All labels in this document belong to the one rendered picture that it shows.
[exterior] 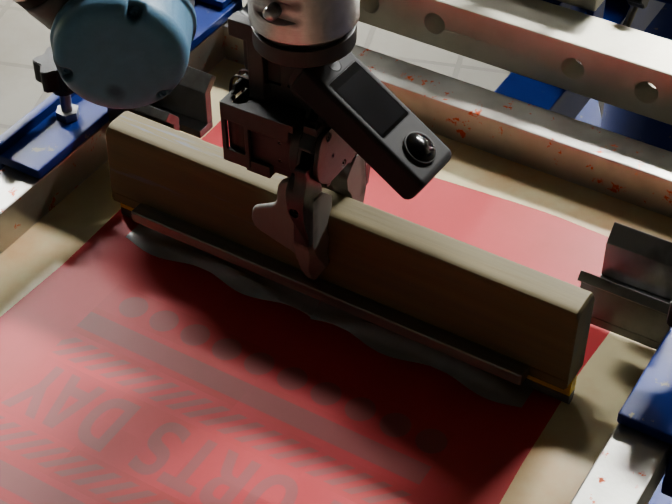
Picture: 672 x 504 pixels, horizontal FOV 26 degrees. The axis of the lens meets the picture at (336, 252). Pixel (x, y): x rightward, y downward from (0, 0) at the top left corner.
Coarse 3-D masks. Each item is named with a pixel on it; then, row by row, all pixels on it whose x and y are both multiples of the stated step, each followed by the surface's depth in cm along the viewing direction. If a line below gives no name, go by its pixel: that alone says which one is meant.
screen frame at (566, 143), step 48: (240, 48) 136; (432, 96) 128; (480, 96) 128; (96, 144) 125; (480, 144) 128; (528, 144) 125; (576, 144) 123; (624, 144) 123; (0, 192) 118; (48, 192) 121; (624, 192) 122; (0, 240) 117; (624, 432) 99; (624, 480) 96
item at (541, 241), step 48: (432, 192) 124; (480, 192) 124; (480, 240) 119; (528, 240) 119; (576, 240) 119; (336, 336) 111; (384, 384) 108; (432, 384) 108; (480, 432) 104; (528, 432) 104; (432, 480) 101; (480, 480) 101
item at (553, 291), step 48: (144, 144) 113; (192, 144) 113; (144, 192) 116; (192, 192) 113; (240, 192) 110; (336, 192) 109; (240, 240) 113; (336, 240) 107; (384, 240) 105; (432, 240) 104; (384, 288) 108; (432, 288) 105; (480, 288) 102; (528, 288) 101; (576, 288) 101; (480, 336) 105; (528, 336) 102; (576, 336) 100
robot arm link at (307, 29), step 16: (256, 0) 95; (272, 0) 94; (288, 0) 93; (304, 0) 93; (320, 0) 93; (336, 0) 94; (352, 0) 95; (256, 16) 95; (272, 16) 93; (288, 16) 94; (304, 16) 94; (320, 16) 94; (336, 16) 94; (352, 16) 96; (272, 32) 95; (288, 32) 94; (304, 32) 94; (320, 32) 95; (336, 32) 95; (304, 48) 96
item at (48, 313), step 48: (384, 192) 124; (96, 240) 119; (48, 288) 115; (96, 288) 115; (144, 288) 115; (192, 288) 115; (0, 336) 111; (48, 336) 111; (240, 336) 111; (288, 336) 111; (0, 384) 108
